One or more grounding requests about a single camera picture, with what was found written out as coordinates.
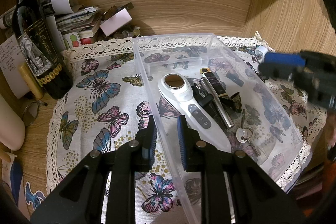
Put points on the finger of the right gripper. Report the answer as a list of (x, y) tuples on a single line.
[(277, 71), (284, 59)]

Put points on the white handheld massager device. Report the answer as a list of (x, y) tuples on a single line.
[(176, 89)]

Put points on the yellow stick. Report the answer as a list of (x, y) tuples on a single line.
[(30, 81)]

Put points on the silver metal tube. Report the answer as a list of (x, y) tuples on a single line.
[(223, 114)]

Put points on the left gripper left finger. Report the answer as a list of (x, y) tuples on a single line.
[(101, 180)]

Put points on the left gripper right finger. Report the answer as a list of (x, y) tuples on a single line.
[(233, 186)]

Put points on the white note paper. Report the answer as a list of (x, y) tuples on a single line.
[(11, 59)]

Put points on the clear plastic organizer bin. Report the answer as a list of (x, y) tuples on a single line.
[(274, 133)]

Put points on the stack of books and papers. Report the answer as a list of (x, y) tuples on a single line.
[(73, 16)]

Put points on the keys with ring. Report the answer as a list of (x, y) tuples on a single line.
[(244, 134)]

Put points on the small white cap bottle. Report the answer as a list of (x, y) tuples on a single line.
[(261, 51)]

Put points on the dark wine bottle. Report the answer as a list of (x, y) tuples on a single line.
[(56, 80)]

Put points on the small white pink box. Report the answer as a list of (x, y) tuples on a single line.
[(114, 23)]

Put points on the butterfly print lace cloth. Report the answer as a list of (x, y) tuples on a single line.
[(108, 104)]

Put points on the cream ceramic mug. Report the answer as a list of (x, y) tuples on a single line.
[(12, 131)]

